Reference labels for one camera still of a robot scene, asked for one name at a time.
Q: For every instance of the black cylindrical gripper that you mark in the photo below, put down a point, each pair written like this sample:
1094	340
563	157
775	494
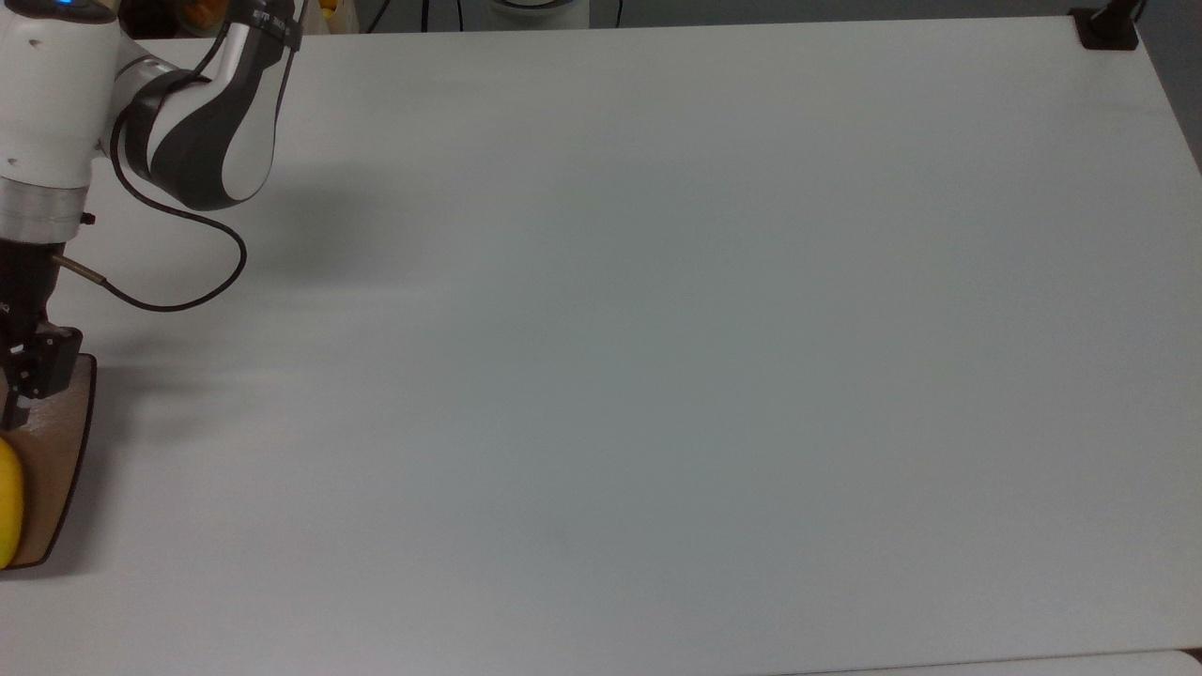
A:
23	282

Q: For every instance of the yellow banana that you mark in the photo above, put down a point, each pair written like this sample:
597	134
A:
8	507

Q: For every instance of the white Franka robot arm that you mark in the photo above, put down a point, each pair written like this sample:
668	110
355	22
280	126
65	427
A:
56	103

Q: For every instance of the dark clutter with orange items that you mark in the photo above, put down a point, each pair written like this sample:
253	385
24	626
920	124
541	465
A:
174	14

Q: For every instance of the white cylindrical base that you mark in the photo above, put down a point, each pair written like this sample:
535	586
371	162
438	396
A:
540	11

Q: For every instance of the black table clamp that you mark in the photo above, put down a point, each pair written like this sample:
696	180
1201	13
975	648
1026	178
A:
1108	26

